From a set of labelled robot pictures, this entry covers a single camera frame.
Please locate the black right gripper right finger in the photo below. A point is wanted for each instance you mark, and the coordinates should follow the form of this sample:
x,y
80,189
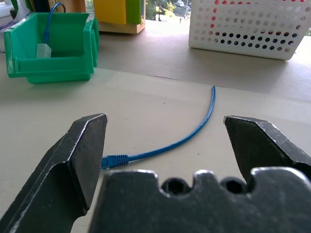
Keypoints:
x,y
262,145

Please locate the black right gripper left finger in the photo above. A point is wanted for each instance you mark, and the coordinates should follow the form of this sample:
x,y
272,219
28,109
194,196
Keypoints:
x,y
60,174

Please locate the white perforated plastic basket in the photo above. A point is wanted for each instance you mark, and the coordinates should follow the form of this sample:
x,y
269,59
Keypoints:
x,y
247,26

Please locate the green plastic storage bin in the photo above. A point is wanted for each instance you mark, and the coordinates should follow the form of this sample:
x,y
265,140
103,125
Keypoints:
x,y
52,48

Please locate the yellow green wooden box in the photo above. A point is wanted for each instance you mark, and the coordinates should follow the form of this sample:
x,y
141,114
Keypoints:
x,y
119,14

